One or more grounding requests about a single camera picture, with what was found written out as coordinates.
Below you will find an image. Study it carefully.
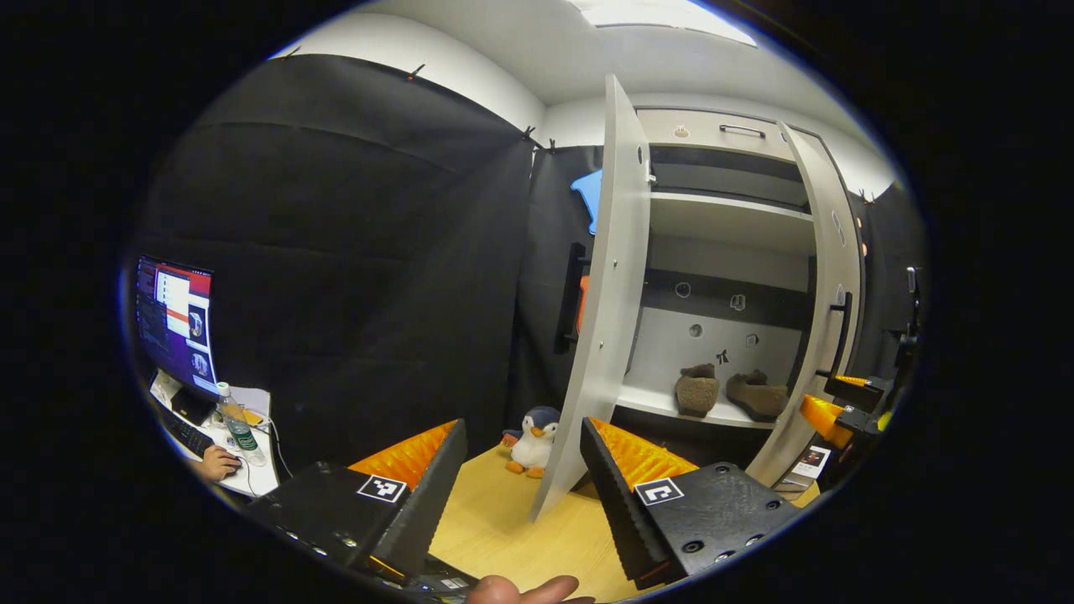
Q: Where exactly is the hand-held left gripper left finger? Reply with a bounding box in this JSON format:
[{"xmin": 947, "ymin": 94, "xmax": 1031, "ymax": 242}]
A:
[{"xmin": 248, "ymin": 418, "xmax": 469, "ymax": 584}]

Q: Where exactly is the white shoe cabinet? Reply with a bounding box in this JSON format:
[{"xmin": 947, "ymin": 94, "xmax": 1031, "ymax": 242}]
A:
[{"xmin": 621, "ymin": 107, "xmax": 840, "ymax": 445}]

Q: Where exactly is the white cabinet door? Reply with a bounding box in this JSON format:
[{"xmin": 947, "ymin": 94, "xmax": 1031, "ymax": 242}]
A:
[
  {"xmin": 745, "ymin": 122, "xmax": 865, "ymax": 487},
  {"xmin": 529, "ymin": 74, "xmax": 653, "ymax": 523}
]

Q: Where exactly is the ceiling light panel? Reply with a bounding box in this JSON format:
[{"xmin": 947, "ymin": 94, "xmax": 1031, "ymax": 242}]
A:
[{"xmin": 566, "ymin": 0, "xmax": 760, "ymax": 47}]

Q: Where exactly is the black door handle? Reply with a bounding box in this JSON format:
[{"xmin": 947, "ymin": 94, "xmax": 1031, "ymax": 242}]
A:
[
  {"xmin": 818, "ymin": 289, "xmax": 855, "ymax": 383},
  {"xmin": 554, "ymin": 243, "xmax": 588, "ymax": 353}
]

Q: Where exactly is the black keyboard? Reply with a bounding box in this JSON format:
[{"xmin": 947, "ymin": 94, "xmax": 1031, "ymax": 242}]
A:
[{"xmin": 159, "ymin": 409, "xmax": 216, "ymax": 460}]

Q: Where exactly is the computer monitor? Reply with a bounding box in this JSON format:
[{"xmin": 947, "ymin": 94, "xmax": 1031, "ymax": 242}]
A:
[{"xmin": 134, "ymin": 254, "xmax": 221, "ymax": 399}]

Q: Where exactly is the white office desk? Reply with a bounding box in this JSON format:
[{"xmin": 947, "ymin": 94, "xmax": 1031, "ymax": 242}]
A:
[{"xmin": 149, "ymin": 369, "xmax": 282, "ymax": 500}]

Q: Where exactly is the penguin plush toy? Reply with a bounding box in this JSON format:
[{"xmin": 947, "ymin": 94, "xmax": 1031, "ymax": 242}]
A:
[{"xmin": 502, "ymin": 406, "xmax": 561, "ymax": 479}]

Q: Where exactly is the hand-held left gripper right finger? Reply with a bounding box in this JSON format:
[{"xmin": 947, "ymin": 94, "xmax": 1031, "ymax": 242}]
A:
[{"xmin": 579, "ymin": 417, "xmax": 805, "ymax": 588}]

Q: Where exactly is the clear water bottle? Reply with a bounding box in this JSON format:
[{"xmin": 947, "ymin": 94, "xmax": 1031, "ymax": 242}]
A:
[{"xmin": 216, "ymin": 382, "xmax": 268, "ymax": 467}]

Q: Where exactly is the brown fuzzy shoe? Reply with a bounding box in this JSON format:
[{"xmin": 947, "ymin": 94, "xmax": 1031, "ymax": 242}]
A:
[
  {"xmin": 675, "ymin": 363, "xmax": 721, "ymax": 419},
  {"xmin": 726, "ymin": 369, "xmax": 790, "ymax": 422}
]

